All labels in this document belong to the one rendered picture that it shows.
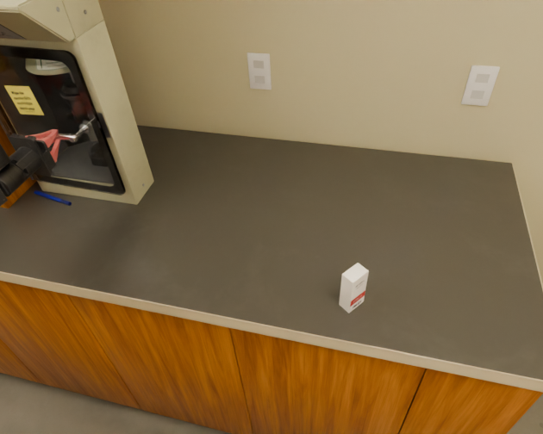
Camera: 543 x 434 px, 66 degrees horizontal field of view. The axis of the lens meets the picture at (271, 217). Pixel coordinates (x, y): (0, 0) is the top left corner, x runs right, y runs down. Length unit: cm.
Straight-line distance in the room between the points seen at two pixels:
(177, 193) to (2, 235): 48
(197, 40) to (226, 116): 26
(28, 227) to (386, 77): 109
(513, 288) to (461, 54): 62
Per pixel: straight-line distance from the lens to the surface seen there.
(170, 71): 150
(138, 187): 126
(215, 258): 106
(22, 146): 109
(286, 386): 124
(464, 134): 142
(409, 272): 104
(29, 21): 97
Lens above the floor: 173
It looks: 44 degrees down
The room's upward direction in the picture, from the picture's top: 4 degrees counter-clockwise
